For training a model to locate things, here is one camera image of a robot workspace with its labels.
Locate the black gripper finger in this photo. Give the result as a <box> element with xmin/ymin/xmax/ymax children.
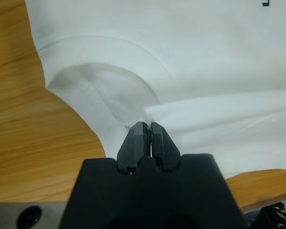
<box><xmin>150</xmin><ymin>121</ymin><xmax>182</xmax><ymax>172</ymax></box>
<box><xmin>116</xmin><ymin>121</ymin><xmax>150</xmax><ymax>173</ymax></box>

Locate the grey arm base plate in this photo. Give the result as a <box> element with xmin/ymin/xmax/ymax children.
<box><xmin>0</xmin><ymin>202</ymin><xmax>71</xmax><ymax>229</ymax></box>

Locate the white t-shirt with black print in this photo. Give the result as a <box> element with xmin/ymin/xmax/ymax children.
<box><xmin>25</xmin><ymin>0</ymin><xmax>286</xmax><ymax>179</ymax></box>

